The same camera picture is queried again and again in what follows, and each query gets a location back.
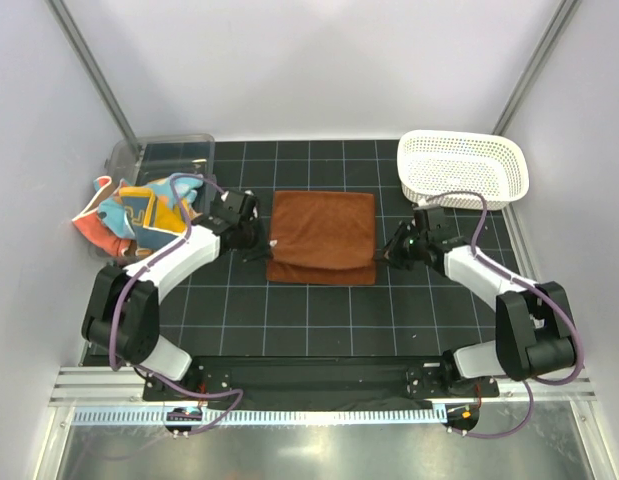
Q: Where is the brown towel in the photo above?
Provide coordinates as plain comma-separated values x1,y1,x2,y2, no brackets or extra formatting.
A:
266,190,377,286

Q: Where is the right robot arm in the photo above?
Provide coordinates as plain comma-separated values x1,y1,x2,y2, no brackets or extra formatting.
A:
377,205,584,396

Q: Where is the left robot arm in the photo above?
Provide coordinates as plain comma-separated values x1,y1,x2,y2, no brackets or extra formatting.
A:
81,189,269,400

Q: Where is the black grid mat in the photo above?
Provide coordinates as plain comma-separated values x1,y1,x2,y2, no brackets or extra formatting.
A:
160,139,495,357

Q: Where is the white perforated basket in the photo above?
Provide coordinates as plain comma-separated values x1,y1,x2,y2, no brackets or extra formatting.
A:
396,130,529,211

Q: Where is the clear plastic bin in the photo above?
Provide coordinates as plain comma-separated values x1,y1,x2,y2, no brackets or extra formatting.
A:
88,132,216,264

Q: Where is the blue and orange towel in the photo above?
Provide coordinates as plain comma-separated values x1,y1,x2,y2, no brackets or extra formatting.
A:
80,174,203,258

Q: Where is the salmon pink towel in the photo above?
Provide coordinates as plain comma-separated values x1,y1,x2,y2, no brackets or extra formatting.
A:
72,210,132,257

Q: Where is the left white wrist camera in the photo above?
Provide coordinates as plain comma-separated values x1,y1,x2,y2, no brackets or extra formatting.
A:
240,190,260,218

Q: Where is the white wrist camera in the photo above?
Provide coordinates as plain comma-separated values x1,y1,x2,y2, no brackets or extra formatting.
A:
240,190,260,218
412,200,432,212

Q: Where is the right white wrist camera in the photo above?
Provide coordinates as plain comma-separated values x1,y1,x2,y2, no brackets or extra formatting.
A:
412,200,432,212

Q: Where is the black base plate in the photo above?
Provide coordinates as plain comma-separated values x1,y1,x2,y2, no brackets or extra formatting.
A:
141,357,500,401

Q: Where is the white slotted cable duct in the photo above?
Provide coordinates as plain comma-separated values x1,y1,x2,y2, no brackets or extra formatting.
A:
72,404,447,428

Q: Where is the aluminium rail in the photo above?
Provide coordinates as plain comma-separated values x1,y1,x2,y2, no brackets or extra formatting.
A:
49,367,597,406

